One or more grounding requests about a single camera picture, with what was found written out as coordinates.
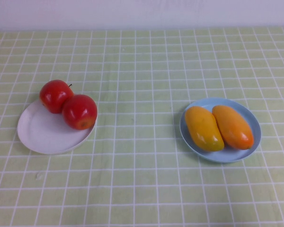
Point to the green checkered tablecloth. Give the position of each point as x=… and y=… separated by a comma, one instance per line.
x=142, y=71

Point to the yellow mango with greenish tip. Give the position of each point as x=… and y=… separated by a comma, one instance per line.
x=203, y=128

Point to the orange mango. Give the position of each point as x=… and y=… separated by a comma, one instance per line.
x=234, y=127

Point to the red apple with stem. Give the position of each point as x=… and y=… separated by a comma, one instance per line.
x=53, y=94

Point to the light blue round plate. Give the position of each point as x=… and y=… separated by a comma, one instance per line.
x=227, y=155

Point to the red apple with yellowish top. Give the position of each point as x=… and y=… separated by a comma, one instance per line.
x=79, y=111

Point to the white round plate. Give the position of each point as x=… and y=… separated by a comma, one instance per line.
x=47, y=137

